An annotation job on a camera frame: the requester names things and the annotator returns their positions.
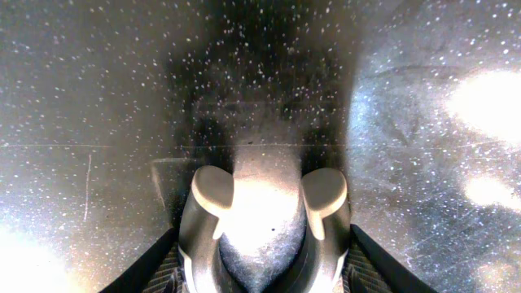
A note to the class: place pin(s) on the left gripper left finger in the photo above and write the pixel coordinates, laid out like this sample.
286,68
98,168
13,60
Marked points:
158,268

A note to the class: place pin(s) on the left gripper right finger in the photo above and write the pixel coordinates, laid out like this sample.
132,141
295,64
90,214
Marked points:
374,272

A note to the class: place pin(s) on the wrench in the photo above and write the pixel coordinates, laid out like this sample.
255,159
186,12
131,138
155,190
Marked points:
325,244

